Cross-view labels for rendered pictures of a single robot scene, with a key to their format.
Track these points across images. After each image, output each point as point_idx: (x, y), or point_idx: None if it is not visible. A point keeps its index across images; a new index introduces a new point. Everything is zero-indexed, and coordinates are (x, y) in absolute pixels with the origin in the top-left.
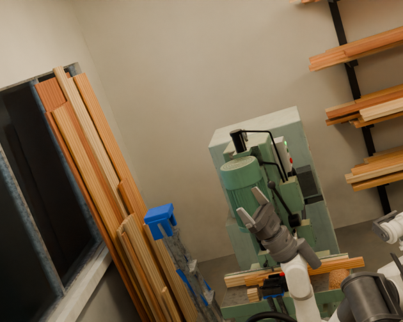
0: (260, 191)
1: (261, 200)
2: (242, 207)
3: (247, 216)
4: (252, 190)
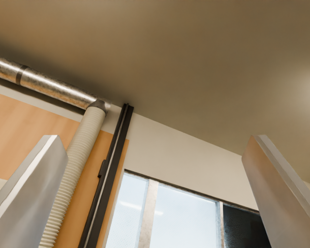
0: (281, 160)
1: (285, 235)
2: (56, 135)
3: (8, 179)
4: (246, 158)
